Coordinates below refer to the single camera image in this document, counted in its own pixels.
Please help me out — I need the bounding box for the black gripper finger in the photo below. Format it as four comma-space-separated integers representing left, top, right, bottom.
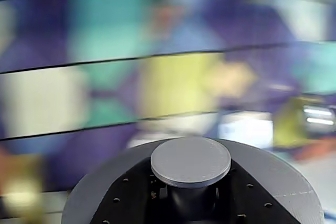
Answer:
214, 162, 299, 224
88, 159, 169, 224

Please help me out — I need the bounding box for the grey round robot wrist mount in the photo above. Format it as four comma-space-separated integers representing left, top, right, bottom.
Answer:
61, 136, 326, 224

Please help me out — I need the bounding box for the shiny steel toy pot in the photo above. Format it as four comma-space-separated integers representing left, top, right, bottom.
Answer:
301, 103, 336, 134

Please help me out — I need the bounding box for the colourful mosaic backsplash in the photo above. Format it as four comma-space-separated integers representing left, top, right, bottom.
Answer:
0, 0, 336, 198

